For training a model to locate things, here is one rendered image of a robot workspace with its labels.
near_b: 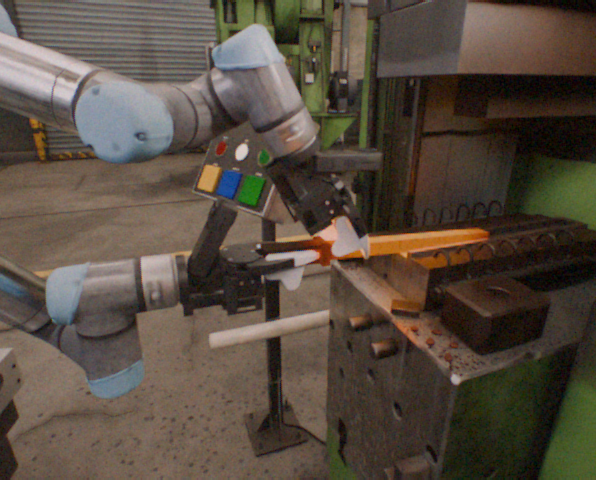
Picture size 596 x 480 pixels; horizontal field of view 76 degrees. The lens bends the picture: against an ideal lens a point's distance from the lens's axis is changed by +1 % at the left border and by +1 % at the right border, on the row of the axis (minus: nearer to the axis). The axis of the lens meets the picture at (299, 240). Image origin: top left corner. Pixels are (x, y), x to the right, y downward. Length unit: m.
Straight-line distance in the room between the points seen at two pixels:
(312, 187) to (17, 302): 0.43
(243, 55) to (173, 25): 8.02
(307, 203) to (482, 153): 0.56
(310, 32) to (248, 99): 5.24
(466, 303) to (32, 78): 0.57
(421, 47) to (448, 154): 0.35
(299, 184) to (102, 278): 0.28
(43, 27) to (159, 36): 1.86
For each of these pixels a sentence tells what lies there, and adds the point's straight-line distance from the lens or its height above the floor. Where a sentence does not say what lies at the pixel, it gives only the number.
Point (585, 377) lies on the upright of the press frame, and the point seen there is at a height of 0.88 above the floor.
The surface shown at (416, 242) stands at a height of 1.01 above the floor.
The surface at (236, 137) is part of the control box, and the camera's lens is 1.14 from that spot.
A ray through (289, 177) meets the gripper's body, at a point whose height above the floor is 1.14.
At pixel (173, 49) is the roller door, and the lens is 8.45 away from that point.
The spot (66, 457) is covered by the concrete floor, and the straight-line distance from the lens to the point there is 1.81.
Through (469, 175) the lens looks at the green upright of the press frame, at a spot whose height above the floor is 1.06.
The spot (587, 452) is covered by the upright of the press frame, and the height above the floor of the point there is 0.78.
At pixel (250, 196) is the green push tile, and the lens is 0.99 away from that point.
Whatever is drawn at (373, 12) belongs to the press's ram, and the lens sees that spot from 0.76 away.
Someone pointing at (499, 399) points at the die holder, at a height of 0.86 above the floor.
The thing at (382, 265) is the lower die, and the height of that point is 0.94.
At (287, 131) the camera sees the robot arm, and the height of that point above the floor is 1.20.
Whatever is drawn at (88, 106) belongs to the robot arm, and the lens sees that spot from 0.41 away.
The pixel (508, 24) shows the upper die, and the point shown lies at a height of 1.33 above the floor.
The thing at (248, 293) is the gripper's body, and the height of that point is 0.98.
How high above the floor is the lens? 1.25
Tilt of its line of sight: 22 degrees down
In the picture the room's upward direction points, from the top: straight up
